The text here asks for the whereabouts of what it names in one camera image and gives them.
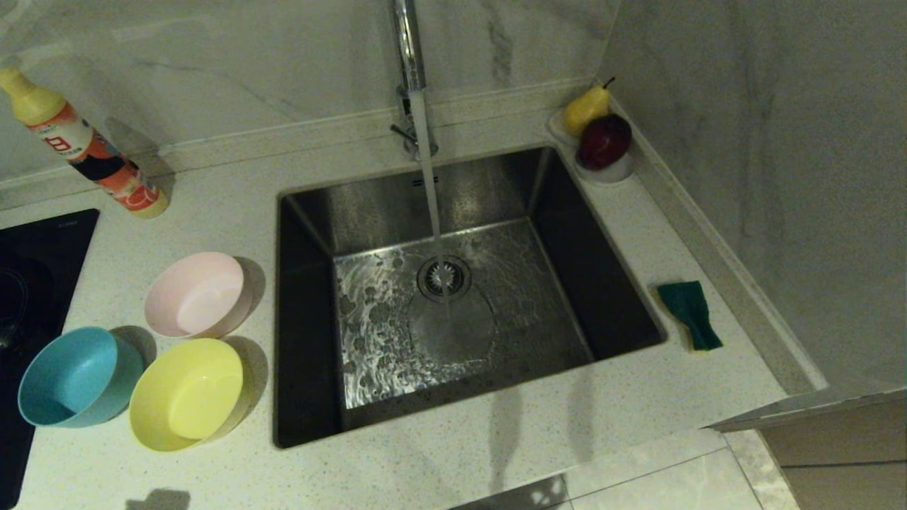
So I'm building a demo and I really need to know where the yellow detergent bottle red label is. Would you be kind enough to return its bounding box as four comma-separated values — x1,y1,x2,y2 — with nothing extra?
0,67,169,219

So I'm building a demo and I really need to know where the yellow pear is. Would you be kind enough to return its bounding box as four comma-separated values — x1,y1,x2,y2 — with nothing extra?
563,76,616,137

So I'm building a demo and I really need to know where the black induction cooktop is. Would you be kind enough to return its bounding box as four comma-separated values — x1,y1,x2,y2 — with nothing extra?
0,208,100,510

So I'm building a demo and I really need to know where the dark red apple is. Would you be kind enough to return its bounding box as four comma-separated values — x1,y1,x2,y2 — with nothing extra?
578,113,633,171

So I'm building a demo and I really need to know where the light wooden cabinet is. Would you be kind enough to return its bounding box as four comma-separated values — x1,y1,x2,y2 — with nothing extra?
709,390,907,510

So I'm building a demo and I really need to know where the yellow plastic bowl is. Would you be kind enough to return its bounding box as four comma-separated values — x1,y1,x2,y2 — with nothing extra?
129,338,252,453

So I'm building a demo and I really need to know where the stainless steel sink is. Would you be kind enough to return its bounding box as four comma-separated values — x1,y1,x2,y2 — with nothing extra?
273,145,667,449

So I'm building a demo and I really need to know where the yellow and green sponge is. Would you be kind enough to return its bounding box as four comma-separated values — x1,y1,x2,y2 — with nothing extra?
657,280,723,352

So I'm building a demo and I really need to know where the pink plastic bowl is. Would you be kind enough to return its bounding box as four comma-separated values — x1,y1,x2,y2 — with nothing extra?
145,251,254,339

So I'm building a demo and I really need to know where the small white dish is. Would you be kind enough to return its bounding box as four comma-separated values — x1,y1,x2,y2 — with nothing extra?
549,106,635,185

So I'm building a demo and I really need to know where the metal sink drain strainer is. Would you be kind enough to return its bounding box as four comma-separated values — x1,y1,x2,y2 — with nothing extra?
417,255,473,303

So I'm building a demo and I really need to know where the blue plastic bowl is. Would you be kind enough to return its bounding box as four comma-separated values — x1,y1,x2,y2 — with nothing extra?
18,326,145,429

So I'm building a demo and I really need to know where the chrome faucet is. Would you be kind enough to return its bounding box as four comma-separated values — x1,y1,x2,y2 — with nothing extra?
390,0,440,160

